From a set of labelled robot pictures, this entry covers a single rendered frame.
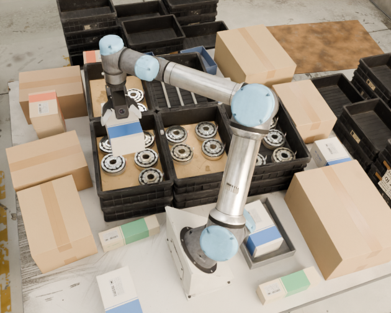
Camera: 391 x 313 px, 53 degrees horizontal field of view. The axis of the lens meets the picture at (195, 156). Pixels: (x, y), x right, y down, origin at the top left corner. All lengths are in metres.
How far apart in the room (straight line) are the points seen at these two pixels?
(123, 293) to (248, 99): 0.83
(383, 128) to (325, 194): 1.26
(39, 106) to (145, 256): 0.83
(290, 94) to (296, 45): 1.94
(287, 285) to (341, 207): 0.38
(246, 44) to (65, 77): 0.99
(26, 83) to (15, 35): 1.97
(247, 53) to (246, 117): 1.17
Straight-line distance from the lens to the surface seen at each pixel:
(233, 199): 1.16
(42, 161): 1.78
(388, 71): 3.36
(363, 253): 1.60
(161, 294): 1.59
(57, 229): 1.58
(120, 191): 1.54
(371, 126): 2.83
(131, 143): 1.46
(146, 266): 1.63
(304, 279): 1.63
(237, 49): 2.25
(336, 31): 4.34
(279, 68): 2.17
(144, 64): 1.24
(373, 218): 1.70
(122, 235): 1.63
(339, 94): 3.14
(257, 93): 1.09
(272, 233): 1.64
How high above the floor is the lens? 2.20
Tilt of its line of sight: 51 degrees down
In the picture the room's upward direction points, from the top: 5 degrees clockwise
